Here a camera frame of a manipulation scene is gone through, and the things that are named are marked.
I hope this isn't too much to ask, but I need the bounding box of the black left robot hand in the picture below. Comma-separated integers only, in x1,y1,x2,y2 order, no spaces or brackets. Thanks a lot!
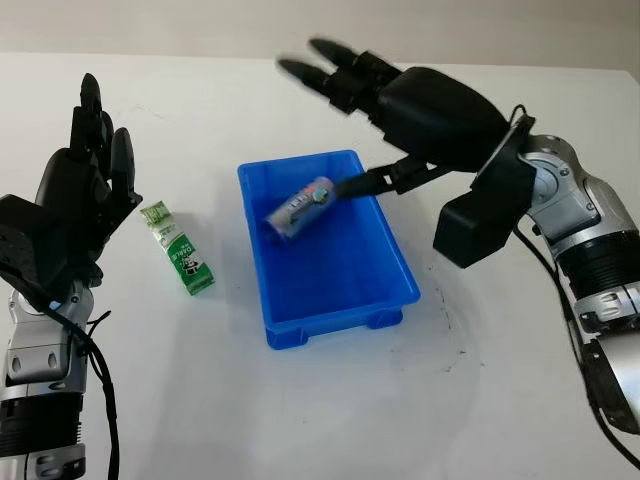
34,72,144,302

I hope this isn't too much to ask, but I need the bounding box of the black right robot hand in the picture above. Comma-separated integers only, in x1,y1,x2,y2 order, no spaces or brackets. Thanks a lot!
276,37,515,198

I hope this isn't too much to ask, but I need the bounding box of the green toothpaste box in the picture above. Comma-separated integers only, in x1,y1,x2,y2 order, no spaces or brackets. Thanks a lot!
139,200,217,297

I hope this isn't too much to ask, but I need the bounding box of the blue plastic tray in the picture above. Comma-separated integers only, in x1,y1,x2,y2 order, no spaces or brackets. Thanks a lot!
237,149,421,351

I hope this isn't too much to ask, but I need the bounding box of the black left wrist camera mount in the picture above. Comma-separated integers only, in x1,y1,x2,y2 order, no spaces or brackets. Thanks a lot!
0,193,56,301

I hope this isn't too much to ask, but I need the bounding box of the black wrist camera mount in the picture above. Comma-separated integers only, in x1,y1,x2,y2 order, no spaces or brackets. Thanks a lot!
0,193,56,301
432,118,539,270

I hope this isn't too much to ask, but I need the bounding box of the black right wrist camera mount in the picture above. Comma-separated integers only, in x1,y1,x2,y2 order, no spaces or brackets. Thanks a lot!
432,118,539,270

